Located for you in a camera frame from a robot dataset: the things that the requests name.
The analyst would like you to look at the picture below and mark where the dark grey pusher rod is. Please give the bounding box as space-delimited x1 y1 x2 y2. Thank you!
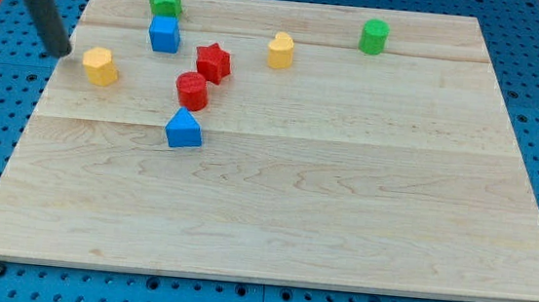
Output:
24 0 72 58

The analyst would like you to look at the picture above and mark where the yellow hexagon block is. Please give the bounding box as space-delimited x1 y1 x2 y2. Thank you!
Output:
83 47 119 87

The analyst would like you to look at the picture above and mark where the blue triangle block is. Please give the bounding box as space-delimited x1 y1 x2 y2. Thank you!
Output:
165 107 203 148

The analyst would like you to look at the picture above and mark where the blue cube block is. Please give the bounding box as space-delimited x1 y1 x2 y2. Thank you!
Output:
149 16 180 54

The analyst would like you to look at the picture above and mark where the green star block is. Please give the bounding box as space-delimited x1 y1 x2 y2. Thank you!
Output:
148 0 182 18

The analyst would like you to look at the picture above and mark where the red cylinder block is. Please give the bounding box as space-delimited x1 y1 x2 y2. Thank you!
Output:
175 71 209 111

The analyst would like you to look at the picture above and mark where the red star block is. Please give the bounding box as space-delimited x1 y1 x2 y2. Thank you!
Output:
196 43 231 85

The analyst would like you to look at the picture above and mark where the wooden board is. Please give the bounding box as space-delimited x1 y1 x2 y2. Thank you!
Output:
0 0 539 302

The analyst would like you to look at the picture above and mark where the yellow heart block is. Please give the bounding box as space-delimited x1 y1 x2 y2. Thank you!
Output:
266 31 294 69

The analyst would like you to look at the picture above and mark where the green cylinder block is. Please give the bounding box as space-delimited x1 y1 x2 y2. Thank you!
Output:
358 19 390 56

